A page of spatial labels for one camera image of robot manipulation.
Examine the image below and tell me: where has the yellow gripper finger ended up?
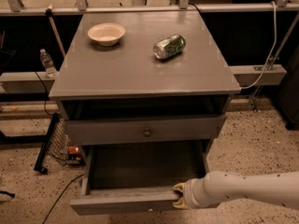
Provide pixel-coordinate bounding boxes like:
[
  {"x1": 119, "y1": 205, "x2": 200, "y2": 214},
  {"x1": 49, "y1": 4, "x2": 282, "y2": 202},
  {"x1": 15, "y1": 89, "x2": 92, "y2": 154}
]
[
  {"x1": 172, "y1": 182, "x2": 186, "y2": 193},
  {"x1": 173, "y1": 199, "x2": 189, "y2": 210}
]

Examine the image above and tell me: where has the grey drawer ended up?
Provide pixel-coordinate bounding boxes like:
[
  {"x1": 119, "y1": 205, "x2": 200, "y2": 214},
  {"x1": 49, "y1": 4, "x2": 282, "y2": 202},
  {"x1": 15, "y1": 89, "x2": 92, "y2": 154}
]
[
  {"x1": 65, "y1": 115, "x2": 226, "y2": 146},
  {"x1": 71, "y1": 141, "x2": 208, "y2": 216}
]

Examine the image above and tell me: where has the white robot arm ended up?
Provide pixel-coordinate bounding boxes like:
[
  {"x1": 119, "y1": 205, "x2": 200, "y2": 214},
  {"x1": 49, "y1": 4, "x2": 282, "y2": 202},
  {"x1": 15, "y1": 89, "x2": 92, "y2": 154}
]
[{"x1": 173, "y1": 171, "x2": 299, "y2": 210}]

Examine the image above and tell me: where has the grey top drawer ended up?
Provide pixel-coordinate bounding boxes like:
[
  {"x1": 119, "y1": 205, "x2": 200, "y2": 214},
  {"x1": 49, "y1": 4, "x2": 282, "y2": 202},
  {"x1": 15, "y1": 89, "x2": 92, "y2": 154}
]
[{"x1": 65, "y1": 115, "x2": 226, "y2": 146}]

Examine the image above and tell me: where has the grey drawer cabinet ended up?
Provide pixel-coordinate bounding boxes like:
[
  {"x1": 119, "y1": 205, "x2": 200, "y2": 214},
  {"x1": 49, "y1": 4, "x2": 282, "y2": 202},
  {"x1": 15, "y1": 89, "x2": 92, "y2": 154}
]
[{"x1": 48, "y1": 10, "x2": 242, "y2": 161}]

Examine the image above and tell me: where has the orange small object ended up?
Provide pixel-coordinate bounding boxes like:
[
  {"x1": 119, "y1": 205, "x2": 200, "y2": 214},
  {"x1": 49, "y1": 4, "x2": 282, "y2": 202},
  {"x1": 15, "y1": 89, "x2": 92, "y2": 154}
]
[{"x1": 67, "y1": 147, "x2": 81, "y2": 161}]

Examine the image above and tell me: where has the black mesh rack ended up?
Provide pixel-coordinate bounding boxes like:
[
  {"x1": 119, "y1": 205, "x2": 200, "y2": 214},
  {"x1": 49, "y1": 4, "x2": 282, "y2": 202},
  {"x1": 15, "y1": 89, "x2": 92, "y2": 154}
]
[{"x1": 34, "y1": 113, "x2": 85, "y2": 175}]

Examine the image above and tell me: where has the green soda can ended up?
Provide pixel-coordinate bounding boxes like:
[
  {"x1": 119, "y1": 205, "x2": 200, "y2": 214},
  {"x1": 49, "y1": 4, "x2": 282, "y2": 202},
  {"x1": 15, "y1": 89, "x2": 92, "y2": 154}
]
[{"x1": 153, "y1": 35, "x2": 186, "y2": 60}]

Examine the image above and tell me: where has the white bowl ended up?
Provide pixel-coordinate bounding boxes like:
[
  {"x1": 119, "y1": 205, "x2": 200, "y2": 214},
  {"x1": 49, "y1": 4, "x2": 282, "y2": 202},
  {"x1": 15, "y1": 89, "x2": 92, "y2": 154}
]
[{"x1": 88, "y1": 23, "x2": 126, "y2": 47}]

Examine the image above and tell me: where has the clear plastic water bottle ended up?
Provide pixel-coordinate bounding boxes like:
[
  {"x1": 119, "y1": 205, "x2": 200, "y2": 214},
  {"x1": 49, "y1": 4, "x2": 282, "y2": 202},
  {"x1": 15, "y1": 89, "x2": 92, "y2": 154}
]
[{"x1": 39, "y1": 49, "x2": 57, "y2": 78}]

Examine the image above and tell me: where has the wooden stick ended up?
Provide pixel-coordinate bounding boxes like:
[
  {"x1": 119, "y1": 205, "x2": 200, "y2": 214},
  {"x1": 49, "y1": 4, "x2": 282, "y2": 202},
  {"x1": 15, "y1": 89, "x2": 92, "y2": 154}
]
[{"x1": 45, "y1": 4, "x2": 66, "y2": 58}]

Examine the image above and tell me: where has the metal railing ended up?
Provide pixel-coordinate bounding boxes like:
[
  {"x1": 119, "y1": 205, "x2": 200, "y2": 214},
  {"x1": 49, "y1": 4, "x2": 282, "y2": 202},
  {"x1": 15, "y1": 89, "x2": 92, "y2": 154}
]
[{"x1": 0, "y1": 0, "x2": 299, "y2": 17}]

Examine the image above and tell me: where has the black floor cable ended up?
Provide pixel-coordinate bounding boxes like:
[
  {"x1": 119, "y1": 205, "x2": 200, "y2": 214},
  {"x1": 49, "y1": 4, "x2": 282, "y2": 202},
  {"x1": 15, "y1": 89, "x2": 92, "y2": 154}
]
[{"x1": 41, "y1": 173, "x2": 86, "y2": 224}]

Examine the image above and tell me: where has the white cable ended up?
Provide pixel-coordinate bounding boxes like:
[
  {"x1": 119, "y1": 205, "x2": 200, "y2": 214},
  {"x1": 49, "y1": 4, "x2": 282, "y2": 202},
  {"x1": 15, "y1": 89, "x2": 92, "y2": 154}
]
[{"x1": 239, "y1": 1, "x2": 278, "y2": 91}]

